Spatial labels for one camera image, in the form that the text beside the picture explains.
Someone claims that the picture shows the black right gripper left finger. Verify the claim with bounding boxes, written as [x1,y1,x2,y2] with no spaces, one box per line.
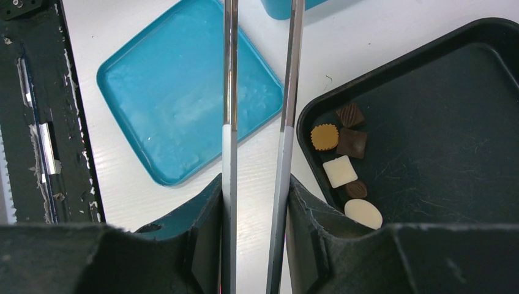
[1,176,222,293]

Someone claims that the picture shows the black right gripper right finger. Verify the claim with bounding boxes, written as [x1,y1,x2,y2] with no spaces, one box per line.
[286,178,518,293]

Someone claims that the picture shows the teal tin lid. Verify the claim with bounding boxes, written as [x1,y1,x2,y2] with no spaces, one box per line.
[96,0,285,187]

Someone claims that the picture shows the steel tongs with white handle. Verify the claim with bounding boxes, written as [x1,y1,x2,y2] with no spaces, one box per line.
[221,0,305,293]

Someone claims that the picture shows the teal chocolate tin box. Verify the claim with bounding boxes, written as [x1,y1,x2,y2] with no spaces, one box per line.
[261,0,326,20]

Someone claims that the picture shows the white oval chocolate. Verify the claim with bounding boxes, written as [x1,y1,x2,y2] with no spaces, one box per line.
[344,199,383,230]

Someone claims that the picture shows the small brown leaf chocolate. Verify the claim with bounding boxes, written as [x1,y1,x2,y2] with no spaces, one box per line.
[345,180,368,199]

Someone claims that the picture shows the white square chocolate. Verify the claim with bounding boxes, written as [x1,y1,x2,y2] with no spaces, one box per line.
[323,156,358,188]

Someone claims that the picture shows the dark plain square chocolate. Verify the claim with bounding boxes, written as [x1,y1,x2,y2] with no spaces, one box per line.
[336,127,367,159]

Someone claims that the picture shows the ridged caramel cup chocolate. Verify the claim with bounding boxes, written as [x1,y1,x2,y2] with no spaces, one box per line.
[310,124,339,151]

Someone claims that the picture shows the dark ridged square chocolate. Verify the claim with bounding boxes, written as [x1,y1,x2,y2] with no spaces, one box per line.
[335,103,365,128]

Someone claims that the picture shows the black chocolate tray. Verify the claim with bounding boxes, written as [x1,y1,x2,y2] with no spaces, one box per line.
[297,18,518,224]

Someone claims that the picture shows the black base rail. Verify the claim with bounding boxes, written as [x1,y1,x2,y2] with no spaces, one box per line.
[1,1,105,224]

